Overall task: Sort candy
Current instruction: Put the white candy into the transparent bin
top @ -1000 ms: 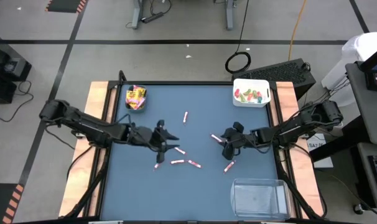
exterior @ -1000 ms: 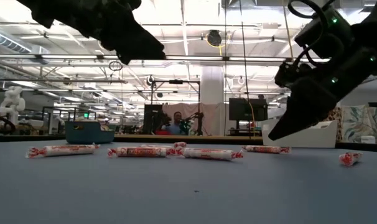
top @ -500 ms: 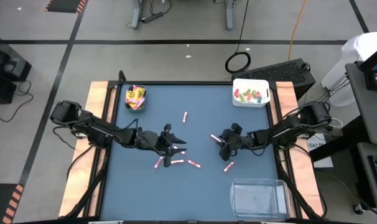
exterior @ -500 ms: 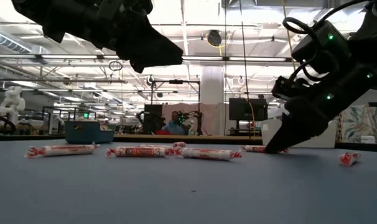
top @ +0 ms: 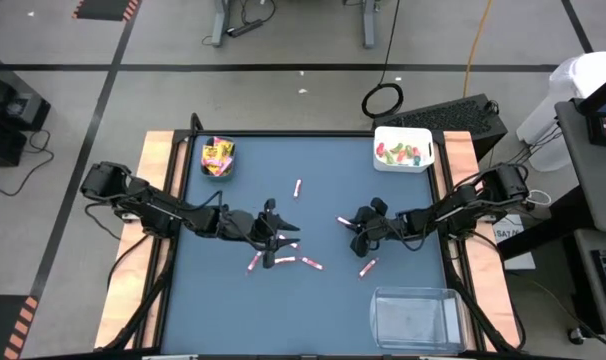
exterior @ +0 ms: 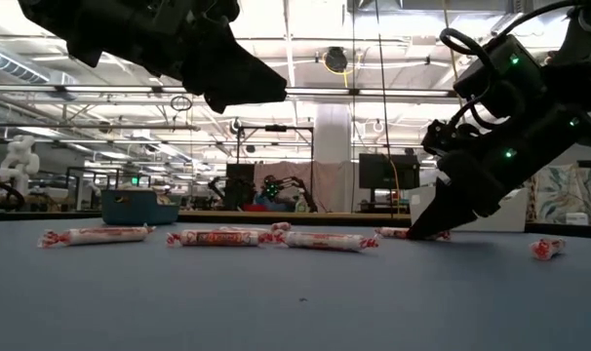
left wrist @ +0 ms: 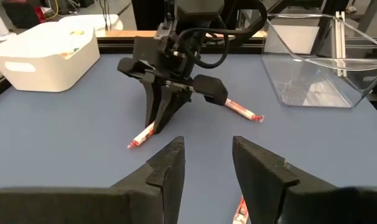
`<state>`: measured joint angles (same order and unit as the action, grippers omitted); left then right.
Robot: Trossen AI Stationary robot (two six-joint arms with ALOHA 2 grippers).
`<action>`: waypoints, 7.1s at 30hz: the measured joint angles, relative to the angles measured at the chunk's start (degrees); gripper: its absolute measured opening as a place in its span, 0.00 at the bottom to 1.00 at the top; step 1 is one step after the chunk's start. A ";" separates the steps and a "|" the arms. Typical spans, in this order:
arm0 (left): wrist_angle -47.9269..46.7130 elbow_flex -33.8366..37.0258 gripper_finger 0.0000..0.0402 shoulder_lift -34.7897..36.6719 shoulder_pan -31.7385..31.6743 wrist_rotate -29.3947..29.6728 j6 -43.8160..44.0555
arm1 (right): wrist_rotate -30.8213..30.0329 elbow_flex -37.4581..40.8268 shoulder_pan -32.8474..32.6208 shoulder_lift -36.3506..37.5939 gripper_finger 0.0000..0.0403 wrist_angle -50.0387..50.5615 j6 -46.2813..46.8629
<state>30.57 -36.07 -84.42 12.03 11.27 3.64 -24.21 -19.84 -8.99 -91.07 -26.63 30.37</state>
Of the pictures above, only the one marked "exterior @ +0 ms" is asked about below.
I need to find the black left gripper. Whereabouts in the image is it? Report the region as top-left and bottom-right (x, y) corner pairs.
(65, 0), (288, 114)

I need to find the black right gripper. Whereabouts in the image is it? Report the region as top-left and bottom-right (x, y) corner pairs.
(406, 97), (589, 240)

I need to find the black background monitor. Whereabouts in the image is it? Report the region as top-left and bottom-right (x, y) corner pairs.
(224, 163), (256, 209)
(358, 153), (421, 190)

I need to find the white plastic bin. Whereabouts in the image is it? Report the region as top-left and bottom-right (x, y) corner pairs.
(409, 186), (530, 233)

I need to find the white building column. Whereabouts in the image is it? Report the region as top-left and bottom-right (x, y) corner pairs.
(313, 103), (353, 165)

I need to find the pink cloth curtain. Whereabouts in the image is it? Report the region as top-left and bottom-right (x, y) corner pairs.
(254, 160), (360, 214)

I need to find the leaf patterned fabric panel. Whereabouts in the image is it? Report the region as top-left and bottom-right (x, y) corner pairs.
(532, 164), (591, 225)

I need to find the teal plastic bin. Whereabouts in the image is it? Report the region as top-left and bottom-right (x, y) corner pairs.
(99, 187), (182, 226)

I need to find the black metal stand frame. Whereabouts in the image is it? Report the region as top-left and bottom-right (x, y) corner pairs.
(235, 124), (315, 211)

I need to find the black hanging cable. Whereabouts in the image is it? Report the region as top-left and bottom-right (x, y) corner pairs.
(373, 0), (395, 219)

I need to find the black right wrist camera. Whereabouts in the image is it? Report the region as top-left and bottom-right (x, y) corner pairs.
(439, 26), (550, 131)

